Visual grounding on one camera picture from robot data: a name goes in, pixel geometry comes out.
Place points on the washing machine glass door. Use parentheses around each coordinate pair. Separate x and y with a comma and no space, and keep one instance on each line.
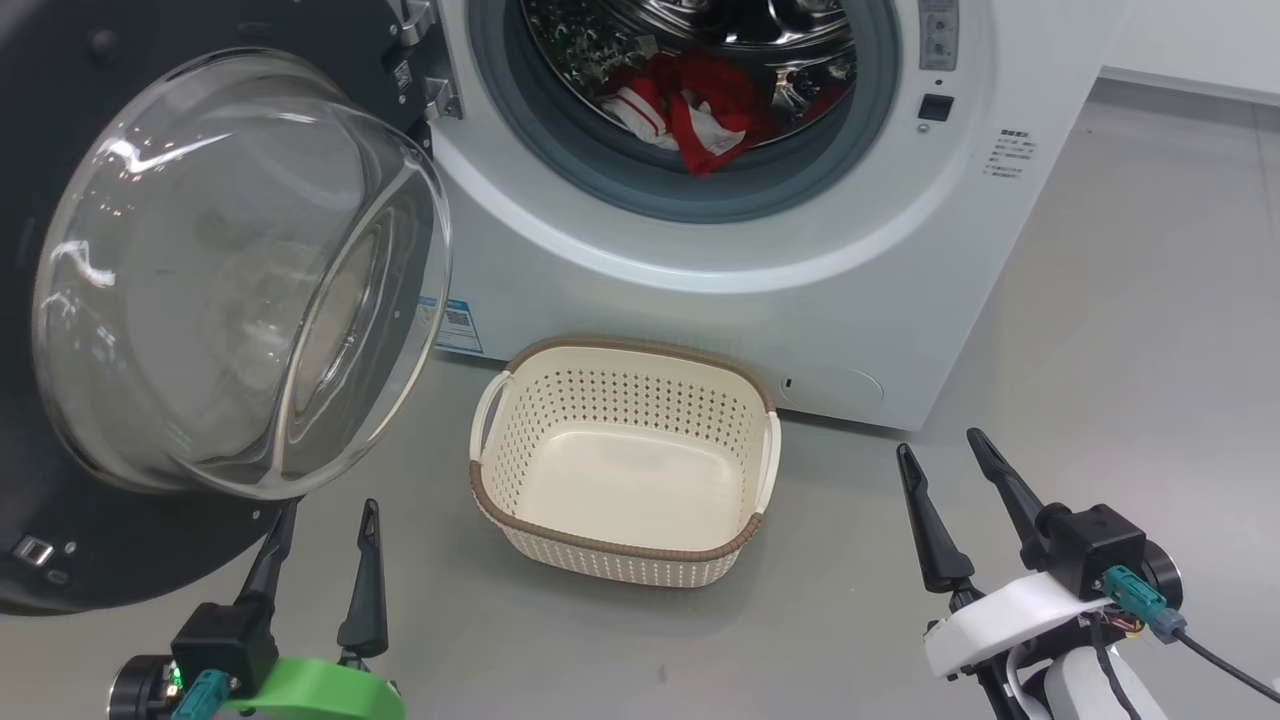
(230,280)

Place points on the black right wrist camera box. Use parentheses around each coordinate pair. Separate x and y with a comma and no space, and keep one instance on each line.
(1095,550)

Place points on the small printed text sticker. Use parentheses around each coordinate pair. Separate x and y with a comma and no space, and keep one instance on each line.
(1010,155)

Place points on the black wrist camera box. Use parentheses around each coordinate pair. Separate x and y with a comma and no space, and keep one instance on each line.
(1095,550)
(225,640)

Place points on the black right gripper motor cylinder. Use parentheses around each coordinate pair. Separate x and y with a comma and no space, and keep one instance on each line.
(1165,575)

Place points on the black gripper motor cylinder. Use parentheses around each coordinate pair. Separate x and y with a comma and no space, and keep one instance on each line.
(140,690)
(1165,575)

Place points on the blue energy label sticker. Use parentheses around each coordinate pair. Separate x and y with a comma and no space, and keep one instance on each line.
(458,325)

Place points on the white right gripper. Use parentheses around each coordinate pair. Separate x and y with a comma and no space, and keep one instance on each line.
(1000,620)

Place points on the round grey filter access cover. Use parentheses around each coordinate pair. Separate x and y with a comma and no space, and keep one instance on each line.
(835,387)

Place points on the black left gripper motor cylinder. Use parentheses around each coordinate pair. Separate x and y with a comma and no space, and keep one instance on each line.
(140,690)

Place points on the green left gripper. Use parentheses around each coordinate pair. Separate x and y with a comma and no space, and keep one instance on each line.
(320,690)

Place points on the red and white garment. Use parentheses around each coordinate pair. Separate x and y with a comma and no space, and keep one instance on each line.
(700,100)

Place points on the metal washing machine door hinge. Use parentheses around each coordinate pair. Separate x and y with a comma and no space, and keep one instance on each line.
(440,100)

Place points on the cream laundry basket brown rim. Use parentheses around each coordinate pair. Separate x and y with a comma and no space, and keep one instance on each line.
(625,480)

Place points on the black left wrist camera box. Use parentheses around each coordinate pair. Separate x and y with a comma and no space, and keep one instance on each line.
(225,640)

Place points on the white front-load washing machine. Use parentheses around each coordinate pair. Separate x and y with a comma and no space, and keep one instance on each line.
(800,300)

